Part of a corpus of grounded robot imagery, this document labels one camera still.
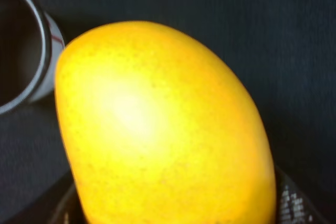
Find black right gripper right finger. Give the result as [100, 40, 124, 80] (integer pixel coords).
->
[275, 165, 335, 223]

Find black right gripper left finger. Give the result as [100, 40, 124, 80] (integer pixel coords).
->
[48, 179, 87, 224]

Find yellow mango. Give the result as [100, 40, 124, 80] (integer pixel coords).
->
[55, 21, 276, 223]

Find black mesh pen holder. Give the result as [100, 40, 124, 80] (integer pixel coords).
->
[1, 0, 65, 114]

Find black table cloth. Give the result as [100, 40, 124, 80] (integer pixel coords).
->
[0, 0, 336, 224]

